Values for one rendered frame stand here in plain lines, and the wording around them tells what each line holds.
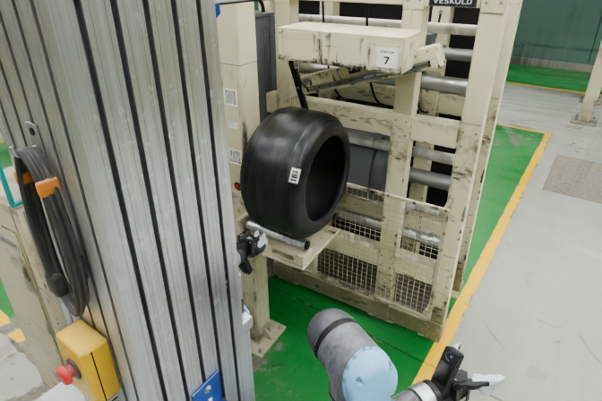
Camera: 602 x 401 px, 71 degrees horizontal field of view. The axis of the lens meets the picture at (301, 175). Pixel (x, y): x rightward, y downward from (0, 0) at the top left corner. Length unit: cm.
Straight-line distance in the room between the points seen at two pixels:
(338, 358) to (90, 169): 59
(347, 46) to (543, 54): 909
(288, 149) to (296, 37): 56
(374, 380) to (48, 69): 74
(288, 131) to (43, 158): 119
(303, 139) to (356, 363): 102
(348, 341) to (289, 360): 175
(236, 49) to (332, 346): 130
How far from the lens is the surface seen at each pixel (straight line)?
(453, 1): 205
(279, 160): 169
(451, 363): 125
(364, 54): 186
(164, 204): 70
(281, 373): 261
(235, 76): 191
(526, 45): 1081
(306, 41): 197
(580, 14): 1065
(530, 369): 292
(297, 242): 195
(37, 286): 204
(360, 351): 91
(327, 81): 212
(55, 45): 57
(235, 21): 185
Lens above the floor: 205
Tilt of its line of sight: 27 degrees down
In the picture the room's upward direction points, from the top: straight up
